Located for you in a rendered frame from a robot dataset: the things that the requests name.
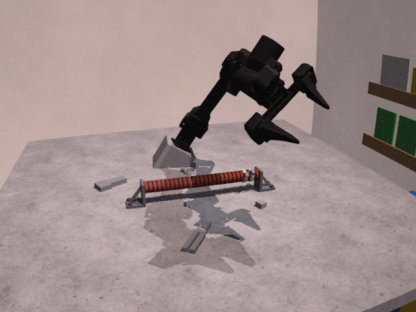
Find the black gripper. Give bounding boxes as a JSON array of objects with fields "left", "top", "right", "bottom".
[{"left": 244, "top": 63, "right": 330, "bottom": 145}]

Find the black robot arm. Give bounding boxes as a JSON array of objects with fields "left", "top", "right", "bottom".
[{"left": 171, "top": 35, "right": 285, "bottom": 153}]

